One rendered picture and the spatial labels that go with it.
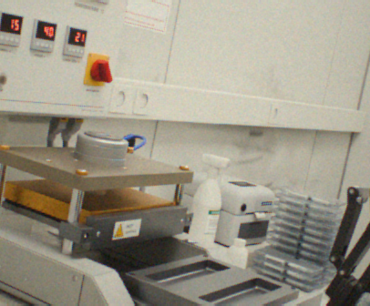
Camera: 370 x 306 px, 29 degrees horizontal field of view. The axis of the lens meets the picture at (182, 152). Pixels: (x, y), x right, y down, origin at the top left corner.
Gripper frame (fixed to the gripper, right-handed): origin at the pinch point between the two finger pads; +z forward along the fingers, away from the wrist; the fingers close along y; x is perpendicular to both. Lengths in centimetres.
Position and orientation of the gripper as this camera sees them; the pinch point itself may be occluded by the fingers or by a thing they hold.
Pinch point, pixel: (337, 302)
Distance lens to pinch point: 91.2
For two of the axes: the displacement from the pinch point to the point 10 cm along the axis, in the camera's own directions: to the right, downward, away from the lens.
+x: 5.3, -0.1, 8.5
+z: -4.6, 8.4, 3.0
